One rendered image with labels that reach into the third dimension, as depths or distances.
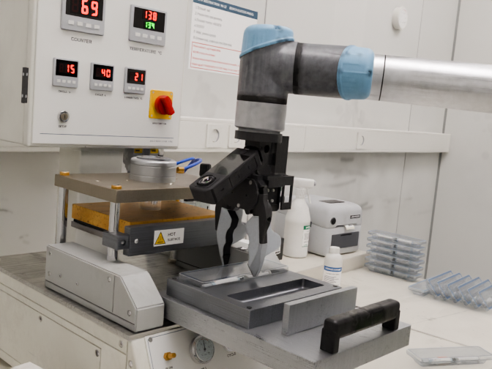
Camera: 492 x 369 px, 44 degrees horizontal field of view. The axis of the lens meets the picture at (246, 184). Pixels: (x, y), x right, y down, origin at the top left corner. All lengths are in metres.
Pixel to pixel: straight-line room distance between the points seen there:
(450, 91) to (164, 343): 0.57
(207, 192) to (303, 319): 0.21
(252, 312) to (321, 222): 1.22
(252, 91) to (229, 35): 1.04
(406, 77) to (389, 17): 1.82
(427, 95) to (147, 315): 0.54
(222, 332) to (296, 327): 0.10
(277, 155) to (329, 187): 1.56
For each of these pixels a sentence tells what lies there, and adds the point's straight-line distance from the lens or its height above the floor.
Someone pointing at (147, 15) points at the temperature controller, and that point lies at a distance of 1.21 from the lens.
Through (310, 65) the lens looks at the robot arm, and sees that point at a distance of 0.88.
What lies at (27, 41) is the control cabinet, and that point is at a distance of 1.10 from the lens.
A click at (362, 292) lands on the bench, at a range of 1.83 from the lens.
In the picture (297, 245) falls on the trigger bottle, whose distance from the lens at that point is 1.94.
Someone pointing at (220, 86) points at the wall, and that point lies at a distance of 1.89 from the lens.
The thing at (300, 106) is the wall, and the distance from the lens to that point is 2.24.
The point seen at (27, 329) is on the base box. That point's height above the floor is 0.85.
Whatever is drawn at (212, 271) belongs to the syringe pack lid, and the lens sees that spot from 0.91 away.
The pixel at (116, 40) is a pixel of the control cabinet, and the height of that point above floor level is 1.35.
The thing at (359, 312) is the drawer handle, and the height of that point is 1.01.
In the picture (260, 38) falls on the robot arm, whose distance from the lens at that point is 0.89.
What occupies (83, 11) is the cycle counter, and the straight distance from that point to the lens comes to 1.13.
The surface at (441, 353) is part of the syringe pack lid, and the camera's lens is 1.40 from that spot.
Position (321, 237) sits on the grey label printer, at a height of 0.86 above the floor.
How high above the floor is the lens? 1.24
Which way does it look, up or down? 7 degrees down
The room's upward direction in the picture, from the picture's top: 5 degrees clockwise
